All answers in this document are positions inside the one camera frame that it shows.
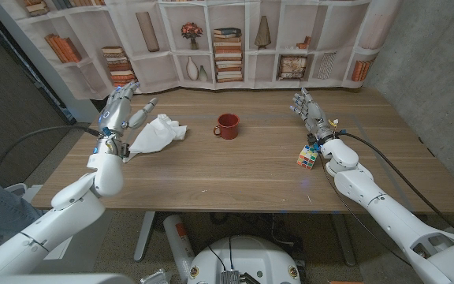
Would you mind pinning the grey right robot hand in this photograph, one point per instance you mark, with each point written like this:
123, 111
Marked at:
314, 114

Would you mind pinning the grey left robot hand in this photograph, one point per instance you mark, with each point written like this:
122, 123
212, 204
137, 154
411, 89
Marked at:
114, 114

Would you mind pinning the white cloth napkin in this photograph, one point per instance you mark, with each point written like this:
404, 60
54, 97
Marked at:
156, 136

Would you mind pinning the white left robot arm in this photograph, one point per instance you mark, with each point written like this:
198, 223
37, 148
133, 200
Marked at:
69, 213

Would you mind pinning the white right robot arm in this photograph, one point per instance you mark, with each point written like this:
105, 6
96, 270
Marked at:
388, 213

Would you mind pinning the Rubik's cube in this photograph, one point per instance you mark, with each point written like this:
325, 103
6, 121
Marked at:
307, 158

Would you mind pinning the printed bookshelf backdrop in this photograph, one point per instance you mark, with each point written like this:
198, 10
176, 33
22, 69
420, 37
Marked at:
152, 75

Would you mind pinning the red mug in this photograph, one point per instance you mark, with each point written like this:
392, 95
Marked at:
229, 128

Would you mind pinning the perforated metal cabinet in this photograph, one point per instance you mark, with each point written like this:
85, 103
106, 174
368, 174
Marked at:
10, 98

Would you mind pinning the grey metal table leg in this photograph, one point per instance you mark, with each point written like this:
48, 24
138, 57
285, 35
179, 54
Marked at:
144, 236
344, 240

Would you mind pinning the white cylinder with orange label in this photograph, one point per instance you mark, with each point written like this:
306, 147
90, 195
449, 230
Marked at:
177, 244

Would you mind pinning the person's leg in jeans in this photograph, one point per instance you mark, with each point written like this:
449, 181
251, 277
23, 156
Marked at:
2, 213

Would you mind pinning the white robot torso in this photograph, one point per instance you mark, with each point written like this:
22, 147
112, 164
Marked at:
250, 256

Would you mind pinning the silver finned heat sink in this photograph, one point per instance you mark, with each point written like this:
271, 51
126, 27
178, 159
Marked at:
230, 277

